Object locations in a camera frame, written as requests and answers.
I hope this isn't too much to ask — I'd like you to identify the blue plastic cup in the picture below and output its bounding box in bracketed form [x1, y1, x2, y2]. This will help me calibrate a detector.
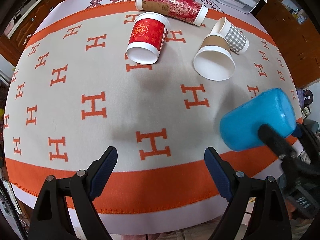
[220, 88, 296, 152]

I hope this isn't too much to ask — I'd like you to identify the brown sleeve paper cup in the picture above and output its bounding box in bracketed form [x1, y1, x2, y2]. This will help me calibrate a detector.
[193, 34, 235, 81]

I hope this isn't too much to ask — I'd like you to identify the grey checked paper cup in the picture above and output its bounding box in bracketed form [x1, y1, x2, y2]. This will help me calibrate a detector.
[211, 17, 249, 54]

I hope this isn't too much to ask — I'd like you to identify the small red paper cup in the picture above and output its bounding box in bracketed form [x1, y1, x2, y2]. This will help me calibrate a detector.
[126, 12, 170, 64]

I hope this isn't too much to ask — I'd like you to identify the tall red patterned cup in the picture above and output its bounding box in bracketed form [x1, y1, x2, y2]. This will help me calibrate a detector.
[136, 0, 208, 26]

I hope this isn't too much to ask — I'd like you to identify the dark wooden side cabinet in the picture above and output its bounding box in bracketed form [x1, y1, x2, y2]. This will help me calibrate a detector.
[256, 0, 319, 88]

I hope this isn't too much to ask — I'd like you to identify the orange H-pattern blanket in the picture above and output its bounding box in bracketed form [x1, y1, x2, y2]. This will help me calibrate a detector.
[3, 0, 304, 215]

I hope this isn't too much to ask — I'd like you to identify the wooden kitchen cabinet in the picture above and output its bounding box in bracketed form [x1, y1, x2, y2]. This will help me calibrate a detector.
[1, 0, 64, 66]

